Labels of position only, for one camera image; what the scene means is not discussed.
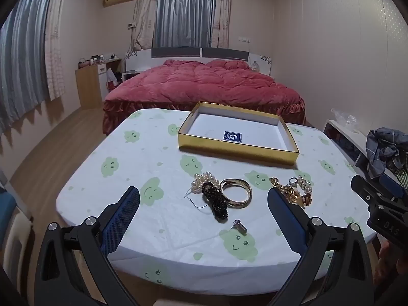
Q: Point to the beige patterned curtain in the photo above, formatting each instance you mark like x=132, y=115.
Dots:
x=145, y=22
x=222, y=12

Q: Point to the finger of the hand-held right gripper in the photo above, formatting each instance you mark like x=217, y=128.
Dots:
x=393, y=185
x=361, y=186

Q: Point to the blue and white chair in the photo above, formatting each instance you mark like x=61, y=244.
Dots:
x=11, y=223

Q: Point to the person's right hand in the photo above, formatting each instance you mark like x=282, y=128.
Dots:
x=387, y=261

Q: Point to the shallow gold cardboard box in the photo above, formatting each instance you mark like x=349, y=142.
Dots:
x=236, y=153

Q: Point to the pale checked side curtain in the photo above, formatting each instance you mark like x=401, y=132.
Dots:
x=56, y=44

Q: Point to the small silver earring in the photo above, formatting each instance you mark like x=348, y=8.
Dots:
x=239, y=226

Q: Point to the wooden desk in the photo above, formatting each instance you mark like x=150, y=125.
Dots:
x=89, y=86

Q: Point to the bed with red duvet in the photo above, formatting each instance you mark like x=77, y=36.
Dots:
x=197, y=86

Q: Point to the white nightstand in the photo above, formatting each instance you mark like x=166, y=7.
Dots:
x=129, y=75

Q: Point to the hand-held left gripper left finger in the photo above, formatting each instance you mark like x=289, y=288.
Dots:
x=122, y=216

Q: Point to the black beaded hair clip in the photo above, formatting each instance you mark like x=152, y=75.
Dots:
x=215, y=201

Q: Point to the grey plaid cloth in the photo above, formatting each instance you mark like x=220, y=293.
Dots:
x=379, y=149

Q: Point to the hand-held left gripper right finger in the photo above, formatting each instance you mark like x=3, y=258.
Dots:
x=287, y=220

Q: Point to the white and grey headboard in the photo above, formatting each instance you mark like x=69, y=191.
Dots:
x=178, y=53

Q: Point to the clear plastic bag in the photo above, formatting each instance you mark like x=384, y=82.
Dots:
x=346, y=118

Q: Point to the white low shelf unit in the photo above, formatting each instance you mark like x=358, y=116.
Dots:
x=344, y=134

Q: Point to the grey-blue side window curtain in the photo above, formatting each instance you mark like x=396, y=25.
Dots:
x=22, y=63

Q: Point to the grey shiny curtain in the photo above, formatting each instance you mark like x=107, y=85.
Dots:
x=185, y=9

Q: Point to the blue printed card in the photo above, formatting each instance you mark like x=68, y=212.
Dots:
x=232, y=137

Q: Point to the pink bag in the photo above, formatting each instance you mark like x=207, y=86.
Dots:
x=84, y=63

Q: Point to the bedside lamp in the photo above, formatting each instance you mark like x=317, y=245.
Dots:
x=255, y=63

